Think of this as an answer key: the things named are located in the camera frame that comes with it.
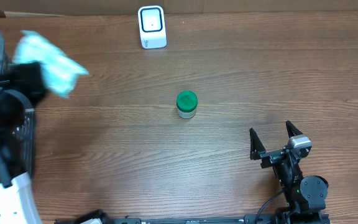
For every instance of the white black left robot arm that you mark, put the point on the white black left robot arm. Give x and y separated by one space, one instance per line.
17 204

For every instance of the teal snack packet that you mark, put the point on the teal snack packet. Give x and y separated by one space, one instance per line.
58 71

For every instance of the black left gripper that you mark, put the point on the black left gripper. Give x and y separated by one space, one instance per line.
23 75

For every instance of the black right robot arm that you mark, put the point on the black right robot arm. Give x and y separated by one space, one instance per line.
304 194

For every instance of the grey plastic mesh basket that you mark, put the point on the grey plastic mesh basket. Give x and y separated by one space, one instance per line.
25 132

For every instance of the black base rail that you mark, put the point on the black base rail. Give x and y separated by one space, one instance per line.
98 216

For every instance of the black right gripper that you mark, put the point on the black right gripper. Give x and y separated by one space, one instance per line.
270 158

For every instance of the cardboard backdrop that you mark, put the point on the cardboard backdrop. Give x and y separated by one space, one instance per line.
121 7

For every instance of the green lid jar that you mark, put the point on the green lid jar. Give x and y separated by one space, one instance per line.
187 103

